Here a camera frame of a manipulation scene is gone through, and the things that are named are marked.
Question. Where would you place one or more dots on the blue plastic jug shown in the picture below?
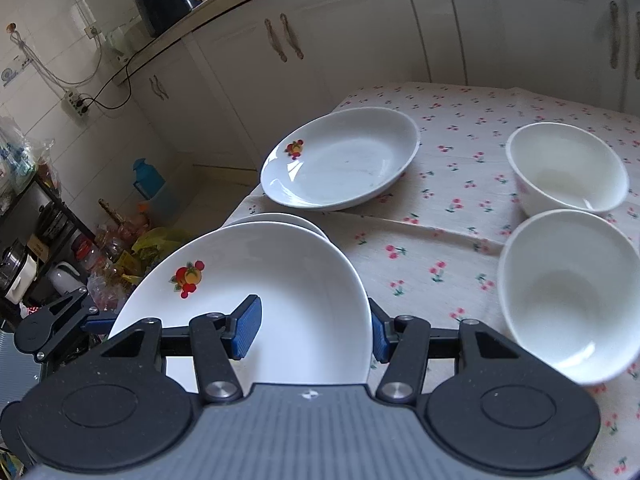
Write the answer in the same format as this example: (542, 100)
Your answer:
(147, 177)

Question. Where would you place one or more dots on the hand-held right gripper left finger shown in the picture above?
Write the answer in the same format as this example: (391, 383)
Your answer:
(246, 327)

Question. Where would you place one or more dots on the black shelf rack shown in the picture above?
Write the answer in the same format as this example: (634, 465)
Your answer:
(47, 200)

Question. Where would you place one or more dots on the clear plastic bags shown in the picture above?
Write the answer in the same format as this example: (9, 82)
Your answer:
(20, 155)

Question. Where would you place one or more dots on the white power strip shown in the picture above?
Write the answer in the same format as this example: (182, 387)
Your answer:
(76, 104)

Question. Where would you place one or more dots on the white wall socket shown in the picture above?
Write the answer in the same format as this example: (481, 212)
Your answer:
(92, 32)

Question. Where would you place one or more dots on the white plate fruit print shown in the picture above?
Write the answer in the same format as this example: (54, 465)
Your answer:
(300, 280)
(350, 160)

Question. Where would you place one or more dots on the yellow plastic bag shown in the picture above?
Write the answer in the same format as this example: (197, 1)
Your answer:
(160, 242)

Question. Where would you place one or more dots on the cherry print tablecloth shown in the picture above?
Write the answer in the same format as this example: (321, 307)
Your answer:
(450, 240)

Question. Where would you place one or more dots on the silver kitchen appliance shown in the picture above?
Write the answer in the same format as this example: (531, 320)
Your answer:
(17, 272)

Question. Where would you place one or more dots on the white kitchen cabinets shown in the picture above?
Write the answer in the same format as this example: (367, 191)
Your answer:
(360, 30)

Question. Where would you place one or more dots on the kitchen countertop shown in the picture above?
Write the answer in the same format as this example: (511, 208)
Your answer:
(165, 45)

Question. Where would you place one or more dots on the white electric kettle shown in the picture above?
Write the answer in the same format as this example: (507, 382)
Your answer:
(65, 277)

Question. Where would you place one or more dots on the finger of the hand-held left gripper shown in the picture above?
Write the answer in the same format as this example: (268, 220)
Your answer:
(97, 322)

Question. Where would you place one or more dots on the clear plastic container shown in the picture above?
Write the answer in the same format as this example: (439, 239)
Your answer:
(125, 37)

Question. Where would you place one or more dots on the white plate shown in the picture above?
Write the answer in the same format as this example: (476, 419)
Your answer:
(272, 219)

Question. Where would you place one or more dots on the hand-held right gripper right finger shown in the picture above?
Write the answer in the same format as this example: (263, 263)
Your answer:
(380, 337)

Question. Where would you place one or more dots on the white bowl pink floral print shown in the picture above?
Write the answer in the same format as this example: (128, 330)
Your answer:
(565, 160)

